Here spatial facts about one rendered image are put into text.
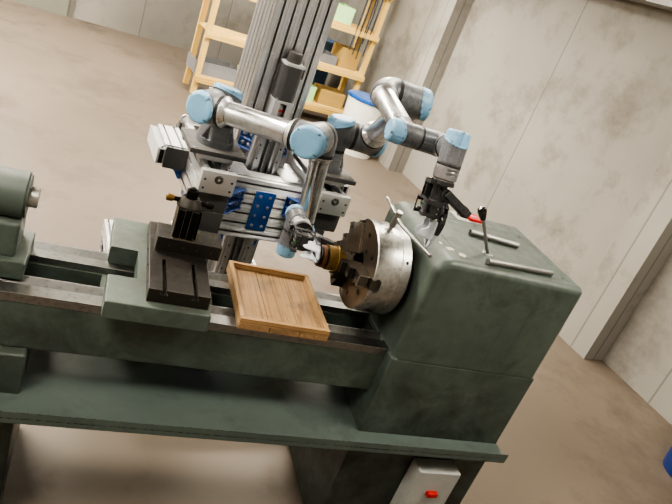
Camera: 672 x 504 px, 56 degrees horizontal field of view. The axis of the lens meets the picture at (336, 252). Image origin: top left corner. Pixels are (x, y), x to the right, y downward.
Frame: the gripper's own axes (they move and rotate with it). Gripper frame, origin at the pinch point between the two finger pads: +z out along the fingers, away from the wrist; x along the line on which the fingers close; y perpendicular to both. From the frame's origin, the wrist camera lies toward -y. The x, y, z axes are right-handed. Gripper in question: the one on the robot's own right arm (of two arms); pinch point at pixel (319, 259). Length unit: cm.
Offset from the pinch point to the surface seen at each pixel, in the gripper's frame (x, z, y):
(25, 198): 2, 4, 88
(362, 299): -6.1, 10.4, -15.2
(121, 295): -16, 17, 58
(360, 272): 2.0, 7.7, -12.1
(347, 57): -17, -633, -185
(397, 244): 13.2, 4.6, -22.0
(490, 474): -108, -22, -136
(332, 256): 2.0, 0.2, -4.1
